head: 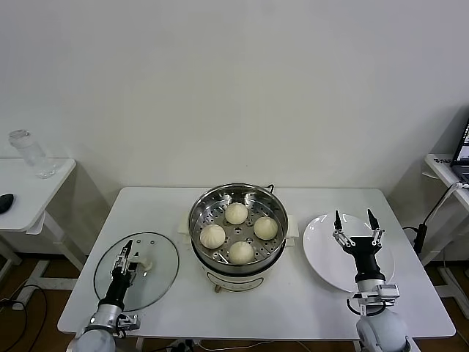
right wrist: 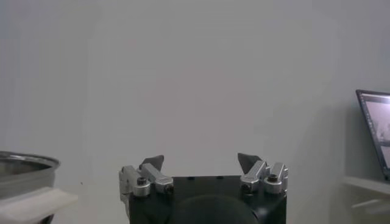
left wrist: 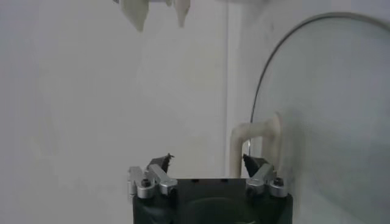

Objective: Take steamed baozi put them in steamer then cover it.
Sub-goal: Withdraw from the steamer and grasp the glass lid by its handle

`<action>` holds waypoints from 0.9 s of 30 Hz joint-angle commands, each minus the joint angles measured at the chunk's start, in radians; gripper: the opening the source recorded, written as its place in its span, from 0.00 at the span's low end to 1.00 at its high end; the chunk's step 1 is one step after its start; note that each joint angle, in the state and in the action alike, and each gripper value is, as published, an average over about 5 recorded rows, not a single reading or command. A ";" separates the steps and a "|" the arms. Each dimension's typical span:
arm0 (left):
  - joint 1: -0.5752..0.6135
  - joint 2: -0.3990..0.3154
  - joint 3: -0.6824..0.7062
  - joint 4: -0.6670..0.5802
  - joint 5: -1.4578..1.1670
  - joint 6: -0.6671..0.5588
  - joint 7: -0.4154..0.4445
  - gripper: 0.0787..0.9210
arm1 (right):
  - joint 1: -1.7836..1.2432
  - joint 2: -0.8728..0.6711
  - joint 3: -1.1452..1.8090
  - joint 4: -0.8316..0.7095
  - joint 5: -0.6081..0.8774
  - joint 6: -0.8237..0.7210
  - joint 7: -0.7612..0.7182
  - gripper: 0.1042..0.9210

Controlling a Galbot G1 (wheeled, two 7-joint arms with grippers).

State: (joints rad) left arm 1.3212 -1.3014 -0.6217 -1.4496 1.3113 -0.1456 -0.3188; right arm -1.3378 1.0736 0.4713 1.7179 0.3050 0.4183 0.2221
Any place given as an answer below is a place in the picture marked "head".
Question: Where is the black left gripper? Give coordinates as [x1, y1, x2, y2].
[102, 239, 141, 308]

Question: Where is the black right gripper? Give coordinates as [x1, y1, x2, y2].
[331, 208, 386, 284]

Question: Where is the round glass pot lid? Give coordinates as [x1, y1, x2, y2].
[93, 231, 180, 312]

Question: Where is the white steamed baozi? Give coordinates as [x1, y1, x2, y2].
[229, 241, 256, 265]
[253, 216, 278, 240]
[224, 202, 249, 225]
[199, 224, 226, 249]

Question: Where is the perforated steel steamer basket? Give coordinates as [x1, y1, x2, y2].
[188, 182, 289, 265]

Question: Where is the round white plate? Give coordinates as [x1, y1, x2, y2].
[302, 213, 396, 293]

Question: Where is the power strip under table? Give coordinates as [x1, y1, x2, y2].
[166, 339, 201, 352]

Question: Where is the white electric cooker pot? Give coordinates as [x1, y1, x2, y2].
[177, 214, 298, 295]

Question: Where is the white side table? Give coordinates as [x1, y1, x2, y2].
[0, 157, 87, 290]

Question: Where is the grey open laptop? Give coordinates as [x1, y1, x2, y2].
[448, 113, 469, 188]

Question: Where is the clear plastic water bottle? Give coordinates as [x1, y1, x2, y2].
[7, 128, 56, 180]

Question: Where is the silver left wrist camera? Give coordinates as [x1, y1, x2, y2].
[117, 313, 142, 333]

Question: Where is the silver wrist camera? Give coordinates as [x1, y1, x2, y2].
[117, 313, 142, 333]
[377, 283, 401, 305]

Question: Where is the black adapter cable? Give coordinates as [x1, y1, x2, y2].
[401, 216, 428, 254]

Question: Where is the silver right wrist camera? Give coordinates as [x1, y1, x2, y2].
[377, 283, 401, 305]

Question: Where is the white usb cable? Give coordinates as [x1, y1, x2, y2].
[426, 181, 469, 223]

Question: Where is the black floor cable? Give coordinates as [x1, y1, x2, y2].
[0, 285, 48, 352]

